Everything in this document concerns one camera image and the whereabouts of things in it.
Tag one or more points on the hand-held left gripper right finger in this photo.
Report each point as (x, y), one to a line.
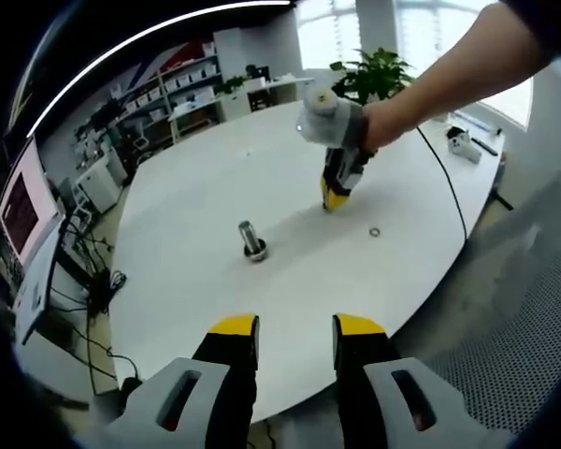
(383, 402)

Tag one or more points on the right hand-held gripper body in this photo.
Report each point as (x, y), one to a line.
(332, 124)

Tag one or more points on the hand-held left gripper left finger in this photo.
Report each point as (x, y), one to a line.
(191, 397)

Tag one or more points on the small steel washer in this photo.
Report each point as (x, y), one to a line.
(370, 231)

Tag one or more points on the large steel threaded stud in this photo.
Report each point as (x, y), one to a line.
(248, 234)

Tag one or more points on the black small device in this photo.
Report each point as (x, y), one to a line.
(131, 387)

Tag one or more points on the green potted plant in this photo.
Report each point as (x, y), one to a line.
(378, 70)

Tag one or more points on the white small device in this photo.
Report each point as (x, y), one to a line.
(463, 147)

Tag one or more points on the white background desk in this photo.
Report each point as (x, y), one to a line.
(234, 100)

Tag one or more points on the small green plant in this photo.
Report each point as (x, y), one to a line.
(229, 85)

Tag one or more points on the black remote control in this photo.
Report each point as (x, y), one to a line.
(485, 147)

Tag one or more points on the white storage shelving unit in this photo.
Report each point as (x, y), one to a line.
(187, 79)

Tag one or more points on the grey mesh chair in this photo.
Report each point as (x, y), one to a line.
(519, 304)

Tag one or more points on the white side desk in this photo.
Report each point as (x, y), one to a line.
(37, 290)

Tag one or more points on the long ceiling light strip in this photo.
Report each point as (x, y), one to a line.
(121, 44)

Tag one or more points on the white floor cabinet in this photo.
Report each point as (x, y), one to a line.
(100, 187)

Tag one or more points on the computer monitor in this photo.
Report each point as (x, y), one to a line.
(25, 206)

